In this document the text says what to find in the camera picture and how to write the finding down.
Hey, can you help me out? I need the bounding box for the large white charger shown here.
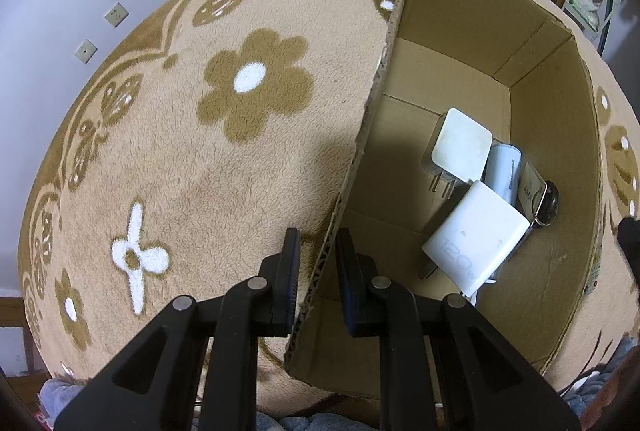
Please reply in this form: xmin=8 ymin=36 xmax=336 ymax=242
xmin=417 ymin=180 xmax=532 ymax=298

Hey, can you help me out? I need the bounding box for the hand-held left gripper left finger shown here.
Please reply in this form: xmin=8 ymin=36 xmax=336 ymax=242
xmin=54 ymin=227 xmax=302 ymax=431

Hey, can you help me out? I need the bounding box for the light blue cylinder device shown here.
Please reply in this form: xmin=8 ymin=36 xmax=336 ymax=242
xmin=484 ymin=143 xmax=525 ymax=206

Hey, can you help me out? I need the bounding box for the wooden furniture frame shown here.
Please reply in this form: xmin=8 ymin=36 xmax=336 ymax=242
xmin=0 ymin=296 xmax=38 ymax=374

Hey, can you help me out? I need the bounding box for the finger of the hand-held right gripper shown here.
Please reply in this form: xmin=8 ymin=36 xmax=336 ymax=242
xmin=616 ymin=216 xmax=640 ymax=294

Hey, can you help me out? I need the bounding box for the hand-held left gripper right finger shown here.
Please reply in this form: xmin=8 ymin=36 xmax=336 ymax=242
xmin=336 ymin=227 xmax=581 ymax=431

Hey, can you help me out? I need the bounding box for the small white square charger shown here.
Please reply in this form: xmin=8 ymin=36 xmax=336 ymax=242
xmin=421 ymin=108 xmax=493 ymax=202

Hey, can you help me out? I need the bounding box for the cardboard box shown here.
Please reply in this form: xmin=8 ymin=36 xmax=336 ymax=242
xmin=284 ymin=0 xmax=601 ymax=399

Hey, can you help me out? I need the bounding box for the beige butterfly printed blanket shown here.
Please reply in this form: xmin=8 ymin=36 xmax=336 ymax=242
xmin=17 ymin=0 xmax=640 ymax=412

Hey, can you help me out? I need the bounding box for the wall outlet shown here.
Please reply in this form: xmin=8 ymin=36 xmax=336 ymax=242
xmin=104 ymin=2 xmax=129 ymax=28
xmin=74 ymin=40 xmax=98 ymax=63

